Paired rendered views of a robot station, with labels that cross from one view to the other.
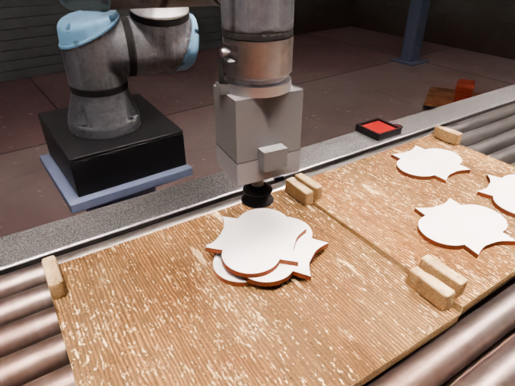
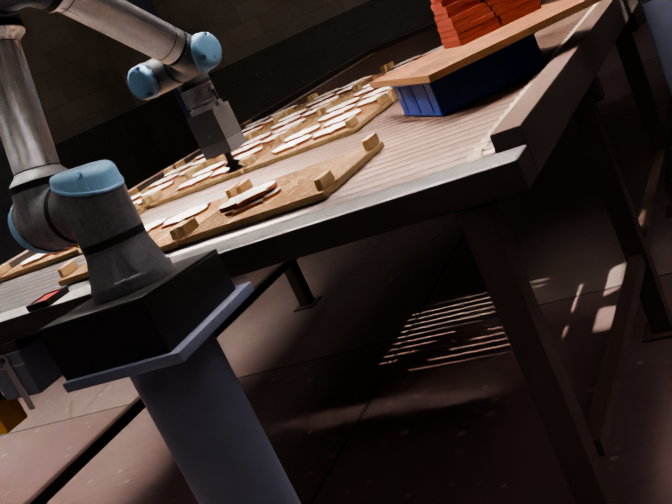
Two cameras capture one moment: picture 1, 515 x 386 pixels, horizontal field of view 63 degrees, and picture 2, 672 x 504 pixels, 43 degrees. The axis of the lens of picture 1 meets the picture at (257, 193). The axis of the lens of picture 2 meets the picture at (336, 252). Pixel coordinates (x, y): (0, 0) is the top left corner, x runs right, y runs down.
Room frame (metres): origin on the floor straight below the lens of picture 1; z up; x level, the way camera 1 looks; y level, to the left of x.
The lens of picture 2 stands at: (1.19, 1.83, 1.24)
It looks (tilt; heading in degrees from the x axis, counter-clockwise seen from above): 14 degrees down; 244
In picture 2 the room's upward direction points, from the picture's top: 25 degrees counter-clockwise
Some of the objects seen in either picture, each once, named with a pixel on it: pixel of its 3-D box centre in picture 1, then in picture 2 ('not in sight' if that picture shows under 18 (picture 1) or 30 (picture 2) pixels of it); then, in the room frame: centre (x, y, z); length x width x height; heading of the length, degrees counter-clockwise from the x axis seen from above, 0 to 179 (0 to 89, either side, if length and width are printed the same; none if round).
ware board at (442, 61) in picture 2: not in sight; (480, 42); (-0.28, 0.07, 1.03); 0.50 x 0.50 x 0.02; 73
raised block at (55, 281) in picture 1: (54, 276); (324, 180); (0.39, 0.26, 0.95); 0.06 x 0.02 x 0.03; 32
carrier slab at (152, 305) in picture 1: (239, 294); (283, 192); (0.39, 0.02, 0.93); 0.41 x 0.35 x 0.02; 122
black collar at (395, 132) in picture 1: (378, 129); (47, 299); (0.93, -0.29, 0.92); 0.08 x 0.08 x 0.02; 33
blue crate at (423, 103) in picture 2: not in sight; (464, 74); (-0.22, 0.04, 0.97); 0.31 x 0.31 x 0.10; 73
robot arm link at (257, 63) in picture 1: (255, 57); (201, 95); (0.46, 0.00, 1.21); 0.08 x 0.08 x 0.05
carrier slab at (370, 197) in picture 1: (442, 197); (155, 236); (0.62, -0.32, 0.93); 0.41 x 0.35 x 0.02; 124
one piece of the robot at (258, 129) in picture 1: (260, 128); (219, 126); (0.45, 0.00, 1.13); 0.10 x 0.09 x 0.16; 27
